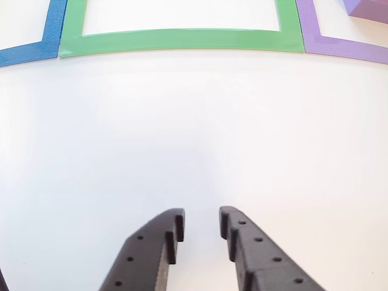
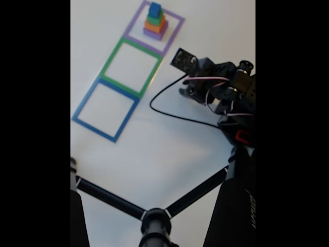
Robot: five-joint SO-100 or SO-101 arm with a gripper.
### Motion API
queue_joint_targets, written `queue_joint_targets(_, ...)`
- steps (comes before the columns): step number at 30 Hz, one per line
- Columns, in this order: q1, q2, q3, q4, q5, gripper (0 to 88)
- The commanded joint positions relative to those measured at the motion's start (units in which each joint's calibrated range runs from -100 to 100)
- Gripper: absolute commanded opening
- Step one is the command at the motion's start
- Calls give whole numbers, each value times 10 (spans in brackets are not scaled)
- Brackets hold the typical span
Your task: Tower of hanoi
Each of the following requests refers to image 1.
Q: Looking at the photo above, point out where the purple flat block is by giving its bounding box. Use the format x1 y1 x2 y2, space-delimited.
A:
344 0 388 24

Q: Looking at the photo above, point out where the green square frame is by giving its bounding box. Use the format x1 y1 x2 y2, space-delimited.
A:
59 0 306 58

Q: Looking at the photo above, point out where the purple square frame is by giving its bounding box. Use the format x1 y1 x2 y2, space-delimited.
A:
295 0 388 65

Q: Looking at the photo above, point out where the blue square frame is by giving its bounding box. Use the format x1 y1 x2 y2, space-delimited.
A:
0 0 69 68

